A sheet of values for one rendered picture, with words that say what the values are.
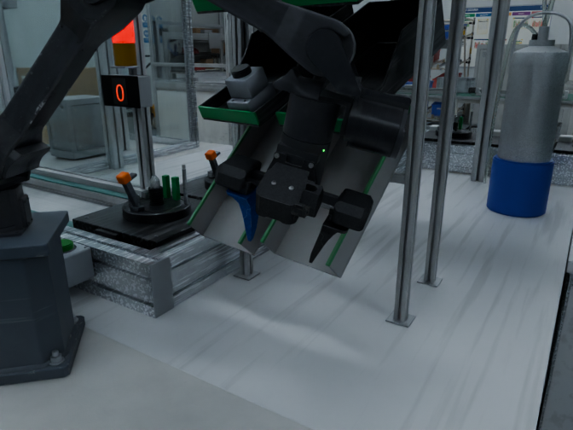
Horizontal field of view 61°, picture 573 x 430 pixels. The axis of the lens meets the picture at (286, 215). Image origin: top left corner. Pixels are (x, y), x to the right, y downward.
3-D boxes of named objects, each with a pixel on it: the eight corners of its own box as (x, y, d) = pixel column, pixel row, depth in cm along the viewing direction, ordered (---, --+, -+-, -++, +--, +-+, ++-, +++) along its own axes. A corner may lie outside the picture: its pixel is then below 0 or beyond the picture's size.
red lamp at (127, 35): (122, 43, 107) (119, 19, 105) (107, 43, 109) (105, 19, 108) (140, 43, 111) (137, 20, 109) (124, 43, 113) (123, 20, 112)
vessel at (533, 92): (549, 165, 126) (577, 8, 113) (491, 159, 133) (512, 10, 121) (553, 156, 137) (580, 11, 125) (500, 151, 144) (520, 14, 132)
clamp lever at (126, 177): (136, 209, 96) (121, 177, 91) (130, 207, 97) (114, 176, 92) (149, 198, 98) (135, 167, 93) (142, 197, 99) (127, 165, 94)
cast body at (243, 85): (253, 121, 72) (237, 78, 68) (232, 119, 75) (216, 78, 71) (284, 93, 77) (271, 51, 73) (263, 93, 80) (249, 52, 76)
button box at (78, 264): (60, 292, 83) (55, 258, 81) (-6, 264, 94) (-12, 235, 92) (95, 276, 89) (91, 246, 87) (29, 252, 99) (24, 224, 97)
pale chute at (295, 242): (341, 278, 69) (327, 265, 65) (274, 254, 77) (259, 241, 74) (419, 123, 76) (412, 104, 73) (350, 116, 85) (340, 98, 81)
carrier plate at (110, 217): (156, 252, 87) (155, 241, 86) (72, 228, 99) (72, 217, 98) (238, 216, 106) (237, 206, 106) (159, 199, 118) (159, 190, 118)
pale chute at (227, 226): (255, 256, 76) (240, 243, 73) (202, 235, 84) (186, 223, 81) (334, 116, 84) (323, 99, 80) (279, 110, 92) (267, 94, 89)
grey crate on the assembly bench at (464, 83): (469, 93, 568) (471, 78, 563) (434, 91, 589) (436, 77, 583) (474, 91, 593) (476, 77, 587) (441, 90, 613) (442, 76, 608)
